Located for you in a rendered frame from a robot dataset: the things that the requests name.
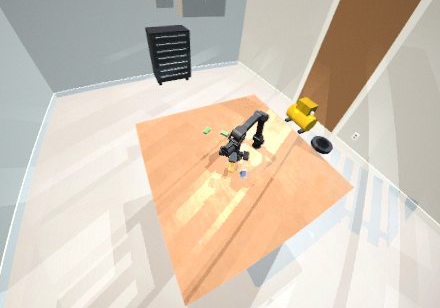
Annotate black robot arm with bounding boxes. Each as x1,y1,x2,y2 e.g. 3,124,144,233
221,110,269,163

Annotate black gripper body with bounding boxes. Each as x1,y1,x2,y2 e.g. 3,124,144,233
219,146,250,161

